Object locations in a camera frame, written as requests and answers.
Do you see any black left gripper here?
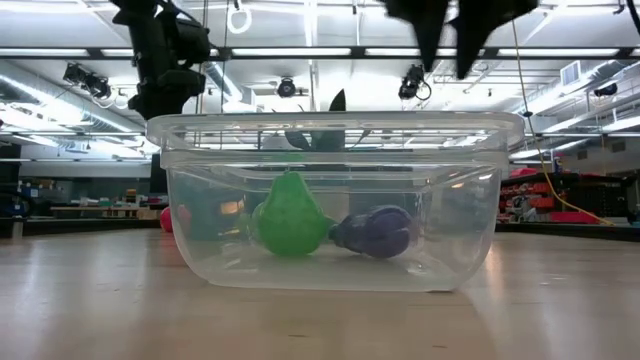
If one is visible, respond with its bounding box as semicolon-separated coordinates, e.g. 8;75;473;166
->
128;68;207;121

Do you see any red tomato toy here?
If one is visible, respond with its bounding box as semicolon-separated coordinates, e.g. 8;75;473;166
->
159;206;192;234

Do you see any green pear toy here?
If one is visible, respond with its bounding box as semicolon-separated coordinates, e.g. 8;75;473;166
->
254;170;332;259

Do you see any purple eggplant toy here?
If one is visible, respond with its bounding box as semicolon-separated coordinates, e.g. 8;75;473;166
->
328;204;415;260

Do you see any clear plastic tupperware container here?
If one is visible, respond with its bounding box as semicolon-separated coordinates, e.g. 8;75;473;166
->
144;110;527;294

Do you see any black monitor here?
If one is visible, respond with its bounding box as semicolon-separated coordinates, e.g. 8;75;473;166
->
149;152;169;196

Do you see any white air vent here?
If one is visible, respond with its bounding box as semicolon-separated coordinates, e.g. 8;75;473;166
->
559;60;584;88

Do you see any cluttered wooden workbench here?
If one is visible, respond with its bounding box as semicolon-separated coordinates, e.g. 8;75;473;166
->
49;188;162;221

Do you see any dark shelf with red bins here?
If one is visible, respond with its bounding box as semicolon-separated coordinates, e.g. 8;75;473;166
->
497;167;640;239

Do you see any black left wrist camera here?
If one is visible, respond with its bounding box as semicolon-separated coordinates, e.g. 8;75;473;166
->
167;17;212;66

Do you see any narrow silver ventilation duct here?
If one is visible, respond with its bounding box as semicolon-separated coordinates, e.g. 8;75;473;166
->
202;59;244;104

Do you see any white hanging cable loop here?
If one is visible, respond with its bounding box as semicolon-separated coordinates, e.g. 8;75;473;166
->
226;0;253;36

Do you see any black ceiling light rail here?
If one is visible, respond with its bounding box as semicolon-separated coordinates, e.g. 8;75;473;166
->
0;46;640;61

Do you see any yellow cable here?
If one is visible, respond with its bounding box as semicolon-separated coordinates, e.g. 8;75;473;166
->
510;19;617;227

